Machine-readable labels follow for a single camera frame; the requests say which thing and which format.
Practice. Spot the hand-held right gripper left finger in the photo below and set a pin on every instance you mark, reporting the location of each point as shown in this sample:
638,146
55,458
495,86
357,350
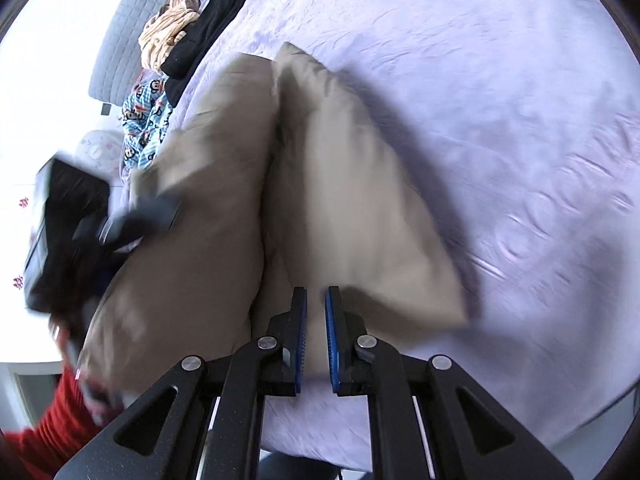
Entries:
299,340

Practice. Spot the person's left forearm red sleeve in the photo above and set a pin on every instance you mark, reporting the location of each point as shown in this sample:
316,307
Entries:
50,430

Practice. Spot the black garment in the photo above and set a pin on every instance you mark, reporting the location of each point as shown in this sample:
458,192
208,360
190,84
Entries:
215,15

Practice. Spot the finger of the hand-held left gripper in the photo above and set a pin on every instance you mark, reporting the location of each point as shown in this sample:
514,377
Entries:
147,220

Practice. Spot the grey quilted headboard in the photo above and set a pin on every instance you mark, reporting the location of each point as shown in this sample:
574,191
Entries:
117,45

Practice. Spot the white patterned pillow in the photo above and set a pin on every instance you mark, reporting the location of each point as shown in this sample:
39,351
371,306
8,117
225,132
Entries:
97,152

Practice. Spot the beige striped garment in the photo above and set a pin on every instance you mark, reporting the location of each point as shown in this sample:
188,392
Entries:
162,35

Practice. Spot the beige padded jacket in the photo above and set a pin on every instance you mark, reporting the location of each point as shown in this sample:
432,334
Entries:
340,185

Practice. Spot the lavender bed blanket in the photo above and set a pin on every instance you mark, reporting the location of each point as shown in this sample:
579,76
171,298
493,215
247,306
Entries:
475,110

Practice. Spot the blue printed garment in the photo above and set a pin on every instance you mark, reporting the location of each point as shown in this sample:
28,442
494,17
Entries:
145,120

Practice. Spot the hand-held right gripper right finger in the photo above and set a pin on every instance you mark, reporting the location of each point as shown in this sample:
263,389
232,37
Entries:
332,340

